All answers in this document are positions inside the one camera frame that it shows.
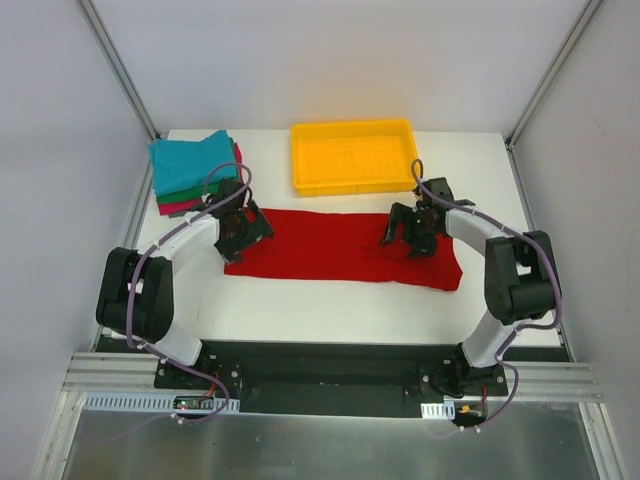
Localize red t shirt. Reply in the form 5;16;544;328
224;208;463;292

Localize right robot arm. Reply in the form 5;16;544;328
381;178;562;398

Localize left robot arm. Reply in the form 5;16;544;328
96;179;275;389

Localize folded green t shirt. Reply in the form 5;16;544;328
149;131;242;205

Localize folded magenta t shirt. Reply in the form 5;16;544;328
158;143;247;217

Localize folded teal t shirt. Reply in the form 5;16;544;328
149;130;236;196

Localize yellow plastic bin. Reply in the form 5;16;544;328
290;119;418;197

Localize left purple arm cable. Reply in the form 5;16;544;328
125;162;253;374

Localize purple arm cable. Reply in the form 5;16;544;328
410;158;565;361
125;162;253;374

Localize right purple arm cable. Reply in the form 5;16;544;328
410;158;565;361

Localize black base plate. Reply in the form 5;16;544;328
153;340;508;418

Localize right white cable duct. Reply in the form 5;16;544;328
420;401;456;421

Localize white cable duct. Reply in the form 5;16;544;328
84;393;240;415
420;401;456;421

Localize aluminium front rail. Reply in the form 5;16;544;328
63;345;602;402

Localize left white cable duct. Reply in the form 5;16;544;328
84;393;240;415

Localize left aluminium frame post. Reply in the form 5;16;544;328
75;0;161;142

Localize aluminium frame post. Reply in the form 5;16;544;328
75;0;161;142
504;0;606;151

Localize right aluminium frame post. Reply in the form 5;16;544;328
504;0;606;151

